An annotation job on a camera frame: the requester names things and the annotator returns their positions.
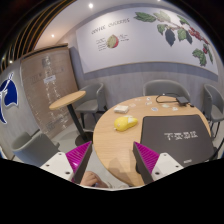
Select grey chair behind centre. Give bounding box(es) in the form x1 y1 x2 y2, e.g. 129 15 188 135
143 79 190 100

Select round wooden table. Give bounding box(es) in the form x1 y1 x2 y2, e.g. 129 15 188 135
93 96 210 187

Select person's hand below gripper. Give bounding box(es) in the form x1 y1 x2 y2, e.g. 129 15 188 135
80 171 108 188

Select black cable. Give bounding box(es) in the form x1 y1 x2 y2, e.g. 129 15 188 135
155 92 195 108

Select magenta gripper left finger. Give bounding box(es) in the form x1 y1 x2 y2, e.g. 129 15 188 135
66 141 92 184

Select white small box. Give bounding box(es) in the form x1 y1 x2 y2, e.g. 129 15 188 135
114 105 129 114

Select coffee cherries wall poster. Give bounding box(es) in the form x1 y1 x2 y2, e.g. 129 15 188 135
76 7 218 74

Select grey armchair left foreground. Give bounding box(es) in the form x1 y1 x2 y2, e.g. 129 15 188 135
11 131 60 167

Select white card near adapter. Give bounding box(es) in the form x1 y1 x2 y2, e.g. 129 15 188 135
162 104 170 108

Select grey chair behind left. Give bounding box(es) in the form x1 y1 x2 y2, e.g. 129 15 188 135
74 83 107 125

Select black power adapter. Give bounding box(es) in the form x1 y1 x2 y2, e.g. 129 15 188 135
176 97 189 105

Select grey chair right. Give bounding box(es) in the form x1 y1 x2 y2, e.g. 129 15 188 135
203 84 224 133

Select grey chair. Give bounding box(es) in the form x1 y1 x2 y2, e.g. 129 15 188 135
143 79 190 100
203 84 224 133
74 83 107 125

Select small round side table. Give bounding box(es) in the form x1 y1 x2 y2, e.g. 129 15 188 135
49 91 87 142

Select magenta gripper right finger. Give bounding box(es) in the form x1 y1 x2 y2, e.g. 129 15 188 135
133 142 159 185

